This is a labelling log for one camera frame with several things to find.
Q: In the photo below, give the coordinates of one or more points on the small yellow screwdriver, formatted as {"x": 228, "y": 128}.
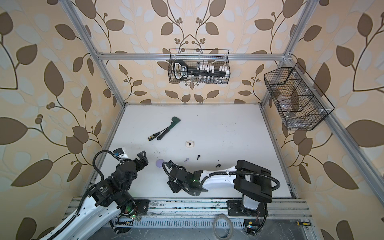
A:
{"x": 307, "y": 224}

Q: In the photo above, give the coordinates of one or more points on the back wire basket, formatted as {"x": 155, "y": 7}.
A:
{"x": 217, "y": 57}

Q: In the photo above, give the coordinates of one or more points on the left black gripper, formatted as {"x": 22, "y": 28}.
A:
{"x": 144, "y": 160}

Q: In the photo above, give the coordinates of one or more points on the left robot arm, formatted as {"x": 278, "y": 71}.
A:
{"x": 105, "y": 200}

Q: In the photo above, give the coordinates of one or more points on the cream earbud charging case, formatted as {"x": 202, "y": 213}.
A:
{"x": 190, "y": 144}

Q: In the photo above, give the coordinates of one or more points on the purple round charging case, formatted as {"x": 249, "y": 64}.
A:
{"x": 159, "y": 163}

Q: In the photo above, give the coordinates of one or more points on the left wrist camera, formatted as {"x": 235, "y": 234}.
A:
{"x": 120, "y": 154}

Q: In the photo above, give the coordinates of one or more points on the right wire basket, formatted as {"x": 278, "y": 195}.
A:
{"x": 301, "y": 103}

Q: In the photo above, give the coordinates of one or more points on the black tool in basket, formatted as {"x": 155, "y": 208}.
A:
{"x": 199, "y": 70}

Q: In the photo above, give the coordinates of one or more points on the black yellow screwdriver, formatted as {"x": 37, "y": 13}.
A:
{"x": 154, "y": 136}

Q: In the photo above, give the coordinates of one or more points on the white tape roll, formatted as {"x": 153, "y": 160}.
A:
{"x": 222, "y": 222}

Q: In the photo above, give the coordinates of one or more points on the wire basket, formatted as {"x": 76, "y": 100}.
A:
{"x": 301, "y": 103}
{"x": 217, "y": 57}

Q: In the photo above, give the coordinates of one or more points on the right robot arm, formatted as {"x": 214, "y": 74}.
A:
{"x": 254, "y": 182}

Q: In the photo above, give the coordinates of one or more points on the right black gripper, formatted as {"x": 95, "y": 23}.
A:
{"x": 173, "y": 186}

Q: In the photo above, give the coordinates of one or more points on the green pipe wrench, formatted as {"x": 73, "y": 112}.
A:
{"x": 175, "y": 121}

